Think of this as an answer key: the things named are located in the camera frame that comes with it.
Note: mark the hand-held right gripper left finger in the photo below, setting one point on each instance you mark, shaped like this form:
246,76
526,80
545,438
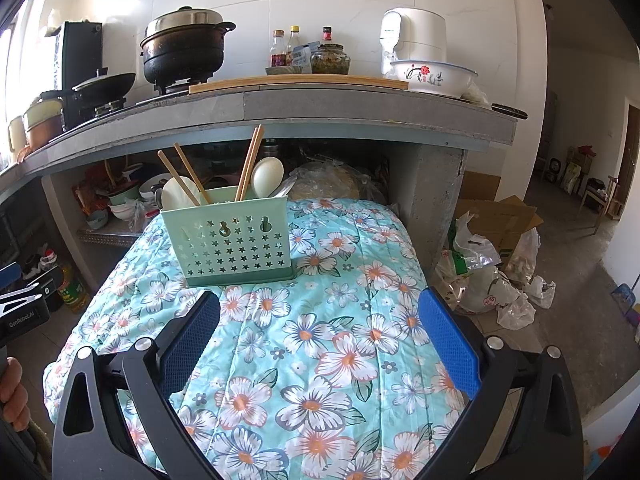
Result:
190,340

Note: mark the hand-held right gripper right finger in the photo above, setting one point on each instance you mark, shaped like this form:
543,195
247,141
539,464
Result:
450,345

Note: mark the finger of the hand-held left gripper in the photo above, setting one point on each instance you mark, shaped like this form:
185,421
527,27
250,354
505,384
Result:
30,296

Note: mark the green star-cutout utensil holder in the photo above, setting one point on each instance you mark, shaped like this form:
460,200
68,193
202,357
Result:
225,250

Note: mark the white soup spoon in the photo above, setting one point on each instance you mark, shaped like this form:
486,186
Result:
267,175
176,195

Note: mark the slim bamboo chopstick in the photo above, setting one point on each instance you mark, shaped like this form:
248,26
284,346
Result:
253,160
175,170
190,170
246,162

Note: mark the person's left hand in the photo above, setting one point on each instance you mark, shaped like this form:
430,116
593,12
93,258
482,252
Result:
10,395

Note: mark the red-capped oil bottle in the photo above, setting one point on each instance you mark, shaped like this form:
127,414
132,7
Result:
47,260

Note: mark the yellow cooking oil bottle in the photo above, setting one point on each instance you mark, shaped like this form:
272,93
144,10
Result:
72,292

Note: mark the white plastic bag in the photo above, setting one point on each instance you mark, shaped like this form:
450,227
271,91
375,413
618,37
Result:
542,292
480,285

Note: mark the metal shelf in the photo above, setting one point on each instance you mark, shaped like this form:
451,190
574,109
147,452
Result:
105,236

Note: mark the pale green bowl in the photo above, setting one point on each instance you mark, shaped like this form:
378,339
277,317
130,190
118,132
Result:
97,219

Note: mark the red plastic bag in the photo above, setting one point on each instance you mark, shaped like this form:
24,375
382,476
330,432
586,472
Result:
87,195

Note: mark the clear plastic bag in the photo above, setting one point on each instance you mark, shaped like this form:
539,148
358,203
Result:
525,255
475,94

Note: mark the floral turquoise blanket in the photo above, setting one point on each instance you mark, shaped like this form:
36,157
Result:
310,340

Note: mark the clear bag of dried goods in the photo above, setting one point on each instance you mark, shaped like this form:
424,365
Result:
136,217

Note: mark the cardboard box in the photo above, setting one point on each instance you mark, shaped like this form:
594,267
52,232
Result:
505,225

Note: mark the stack of white bowls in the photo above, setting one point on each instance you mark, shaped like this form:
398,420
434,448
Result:
125,195

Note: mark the cream enamel pot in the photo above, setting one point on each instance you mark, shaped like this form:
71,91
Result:
16,137

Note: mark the brown cooking pot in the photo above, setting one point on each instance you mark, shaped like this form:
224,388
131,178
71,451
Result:
42,132

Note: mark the blue dustpan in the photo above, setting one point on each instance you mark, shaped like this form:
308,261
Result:
624,299

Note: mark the bag of round flatbread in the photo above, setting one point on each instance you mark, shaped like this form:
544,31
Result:
330,180

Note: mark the printed sack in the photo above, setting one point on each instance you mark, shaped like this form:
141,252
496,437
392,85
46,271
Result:
571,177

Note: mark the wooden chair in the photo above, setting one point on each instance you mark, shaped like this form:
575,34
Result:
600,195

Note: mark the gas stove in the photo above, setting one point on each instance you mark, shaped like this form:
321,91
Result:
125,106

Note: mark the black frying pan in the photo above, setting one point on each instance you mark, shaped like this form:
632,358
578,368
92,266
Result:
105,85

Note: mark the black box appliance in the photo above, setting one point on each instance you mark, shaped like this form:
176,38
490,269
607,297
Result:
77,50

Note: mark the shelf with bowls and bags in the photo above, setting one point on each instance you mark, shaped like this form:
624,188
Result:
350,110

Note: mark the brown wooden door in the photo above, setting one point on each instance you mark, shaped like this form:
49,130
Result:
631,160

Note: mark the white flower-print enamel basin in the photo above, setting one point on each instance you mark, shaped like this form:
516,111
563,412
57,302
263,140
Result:
430,77

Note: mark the wooden cutting board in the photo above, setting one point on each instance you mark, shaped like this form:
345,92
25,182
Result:
300,81

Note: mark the small grey bowl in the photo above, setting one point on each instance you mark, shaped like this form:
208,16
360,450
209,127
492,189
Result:
282,70

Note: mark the black pot with steel lid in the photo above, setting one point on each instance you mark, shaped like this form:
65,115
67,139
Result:
182,55

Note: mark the dark sauce bottle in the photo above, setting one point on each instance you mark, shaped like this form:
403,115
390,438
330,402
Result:
277,52

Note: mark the blue and white packet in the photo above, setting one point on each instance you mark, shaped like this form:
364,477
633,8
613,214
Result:
302,54

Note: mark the glass jar of pickles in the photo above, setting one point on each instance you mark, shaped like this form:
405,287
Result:
330,60

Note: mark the yellow-capped sauce bottle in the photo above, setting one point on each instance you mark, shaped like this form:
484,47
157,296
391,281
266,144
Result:
292,42

